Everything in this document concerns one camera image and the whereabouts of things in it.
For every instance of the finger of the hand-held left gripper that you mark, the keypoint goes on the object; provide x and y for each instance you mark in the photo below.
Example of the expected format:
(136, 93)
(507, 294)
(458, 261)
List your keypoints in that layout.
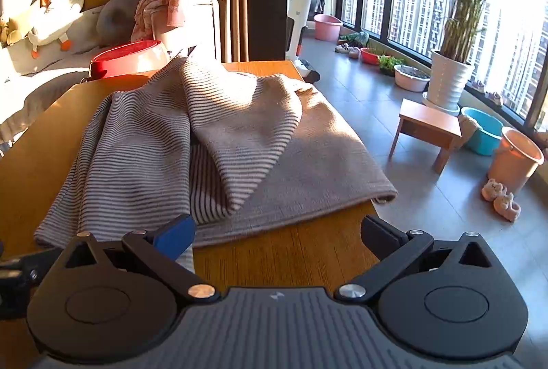
(30, 258)

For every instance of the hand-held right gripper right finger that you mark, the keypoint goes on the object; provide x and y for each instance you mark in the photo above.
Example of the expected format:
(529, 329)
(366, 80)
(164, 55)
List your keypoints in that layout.
(381, 236)

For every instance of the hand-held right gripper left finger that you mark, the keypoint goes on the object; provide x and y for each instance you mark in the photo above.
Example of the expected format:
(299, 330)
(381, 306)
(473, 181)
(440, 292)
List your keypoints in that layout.
(175, 238)

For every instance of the striped shirt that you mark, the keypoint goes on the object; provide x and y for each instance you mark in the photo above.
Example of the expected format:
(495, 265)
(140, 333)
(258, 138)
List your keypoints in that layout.
(145, 146)

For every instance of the pink clothes pile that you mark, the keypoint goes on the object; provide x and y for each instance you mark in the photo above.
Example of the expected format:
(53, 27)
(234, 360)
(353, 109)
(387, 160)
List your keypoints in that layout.
(167, 0)

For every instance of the pink plush slipper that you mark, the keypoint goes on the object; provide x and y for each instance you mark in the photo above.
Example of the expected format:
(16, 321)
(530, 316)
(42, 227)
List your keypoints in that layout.
(507, 208)
(493, 190)

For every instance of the small wooden stool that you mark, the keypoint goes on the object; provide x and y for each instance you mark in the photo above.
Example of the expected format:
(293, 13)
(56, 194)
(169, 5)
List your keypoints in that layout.
(428, 120)

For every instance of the blue plastic basin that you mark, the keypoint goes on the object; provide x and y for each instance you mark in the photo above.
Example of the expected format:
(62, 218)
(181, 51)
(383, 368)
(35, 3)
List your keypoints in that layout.
(486, 133)

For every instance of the pink plastic bucket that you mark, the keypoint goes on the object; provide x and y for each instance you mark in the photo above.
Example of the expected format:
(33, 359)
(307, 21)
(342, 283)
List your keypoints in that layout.
(511, 163)

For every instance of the white basin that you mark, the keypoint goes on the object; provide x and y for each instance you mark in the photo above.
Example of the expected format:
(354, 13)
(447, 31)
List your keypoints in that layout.
(411, 80)

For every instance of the small green potted plant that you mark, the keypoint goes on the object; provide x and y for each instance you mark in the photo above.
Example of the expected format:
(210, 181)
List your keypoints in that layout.
(391, 64)

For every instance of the small red basin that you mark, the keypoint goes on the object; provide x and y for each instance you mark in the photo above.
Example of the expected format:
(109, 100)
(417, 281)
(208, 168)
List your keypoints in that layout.
(371, 57)

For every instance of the grey sofa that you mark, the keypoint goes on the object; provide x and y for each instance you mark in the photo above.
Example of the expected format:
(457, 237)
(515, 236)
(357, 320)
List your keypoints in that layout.
(38, 77)

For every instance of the large red plastic basin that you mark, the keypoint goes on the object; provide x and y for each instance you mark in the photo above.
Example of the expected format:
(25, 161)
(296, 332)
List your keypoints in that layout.
(128, 60)

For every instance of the pair of shoes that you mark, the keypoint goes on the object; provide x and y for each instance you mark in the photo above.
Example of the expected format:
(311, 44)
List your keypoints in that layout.
(346, 51)

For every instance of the green leafy plant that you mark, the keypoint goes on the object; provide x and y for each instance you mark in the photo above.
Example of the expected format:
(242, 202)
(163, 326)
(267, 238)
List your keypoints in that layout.
(355, 38)

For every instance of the pink plastic tub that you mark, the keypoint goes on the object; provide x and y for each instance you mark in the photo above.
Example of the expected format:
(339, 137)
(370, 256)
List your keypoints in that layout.
(327, 28)

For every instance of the small plush toys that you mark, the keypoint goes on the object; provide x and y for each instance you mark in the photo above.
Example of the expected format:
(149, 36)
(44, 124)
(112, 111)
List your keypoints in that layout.
(8, 30)

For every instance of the white upright vacuum cleaner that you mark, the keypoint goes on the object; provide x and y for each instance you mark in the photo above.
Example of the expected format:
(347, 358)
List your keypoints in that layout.
(295, 22)

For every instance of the white goose plush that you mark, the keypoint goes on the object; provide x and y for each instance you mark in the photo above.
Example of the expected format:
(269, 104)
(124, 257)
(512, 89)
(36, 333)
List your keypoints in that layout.
(55, 9)

